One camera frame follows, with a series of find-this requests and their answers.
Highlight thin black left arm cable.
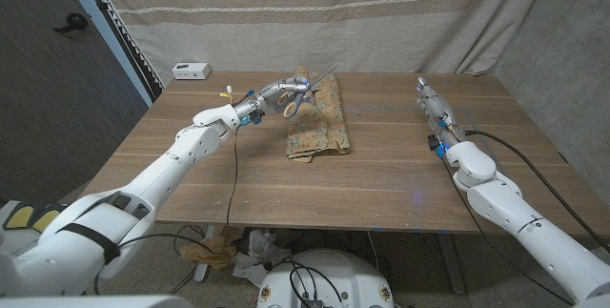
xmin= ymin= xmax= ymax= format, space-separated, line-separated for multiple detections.
xmin=93 ymin=129 xmax=239 ymax=296

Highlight black zigzag edge trim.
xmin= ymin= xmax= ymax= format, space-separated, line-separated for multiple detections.
xmin=75 ymin=0 xmax=166 ymax=102

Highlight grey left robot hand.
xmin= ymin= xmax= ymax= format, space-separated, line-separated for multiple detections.
xmin=232 ymin=75 xmax=315 ymax=126

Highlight black door handle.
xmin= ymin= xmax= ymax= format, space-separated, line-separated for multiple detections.
xmin=51 ymin=12 xmax=90 ymax=34

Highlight beige striped cloth backdrop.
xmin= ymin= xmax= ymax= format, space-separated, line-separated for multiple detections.
xmin=88 ymin=0 xmax=557 ymax=88

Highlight white table leg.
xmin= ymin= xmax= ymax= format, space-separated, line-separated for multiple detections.
xmin=193 ymin=225 xmax=216 ymax=284

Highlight black torso cables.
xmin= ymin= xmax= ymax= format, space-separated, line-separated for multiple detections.
xmin=283 ymin=259 xmax=345 ymax=308

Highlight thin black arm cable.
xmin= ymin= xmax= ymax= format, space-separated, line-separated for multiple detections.
xmin=440 ymin=157 xmax=573 ymax=305
xmin=93 ymin=129 xmax=239 ymax=296

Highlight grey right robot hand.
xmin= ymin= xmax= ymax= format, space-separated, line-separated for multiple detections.
xmin=416 ymin=76 xmax=462 ymax=150

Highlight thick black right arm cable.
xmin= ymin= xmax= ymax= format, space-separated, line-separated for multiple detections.
xmin=464 ymin=130 xmax=610 ymax=255

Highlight white power strip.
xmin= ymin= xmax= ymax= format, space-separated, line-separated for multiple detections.
xmin=172 ymin=62 xmax=213 ymax=81

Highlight grey yellow handled scissors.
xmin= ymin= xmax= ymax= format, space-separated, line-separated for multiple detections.
xmin=282 ymin=63 xmax=339 ymax=120

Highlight floral tan wrapping paper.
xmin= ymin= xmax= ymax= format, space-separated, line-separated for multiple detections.
xmin=285 ymin=65 xmax=352 ymax=164

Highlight grey table leg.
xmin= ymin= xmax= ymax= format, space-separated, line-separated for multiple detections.
xmin=436 ymin=234 xmax=468 ymax=296

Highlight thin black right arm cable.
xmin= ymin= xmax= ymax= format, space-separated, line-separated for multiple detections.
xmin=440 ymin=157 xmax=573 ymax=305

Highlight crumpled white paper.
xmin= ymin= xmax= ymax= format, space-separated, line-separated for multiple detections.
xmin=232 ymin=229 xmax=295 ymax=289

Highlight white robot chest edge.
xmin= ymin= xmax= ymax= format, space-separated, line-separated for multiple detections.
xmin=0 ymin=295 xmax=194 ymax=308

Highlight crumpled brown paper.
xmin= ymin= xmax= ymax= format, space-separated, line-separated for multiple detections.
xmin=179 ymin=226 xmax=244 ymax=271

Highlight white robot torso base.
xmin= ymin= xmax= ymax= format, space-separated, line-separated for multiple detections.
xmin=255 ymin=248 xmax=396 ymax=308

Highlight black yellow slipper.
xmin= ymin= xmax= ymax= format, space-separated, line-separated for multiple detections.
xmin=30 ymin=202 xmax=67 ymax=234
xmin=2 ymin=201 xmax=37 ymax=232

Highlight dark wooden door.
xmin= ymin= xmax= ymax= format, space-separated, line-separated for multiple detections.
xmin=0 ymin=0 xmax=150 ymax=204

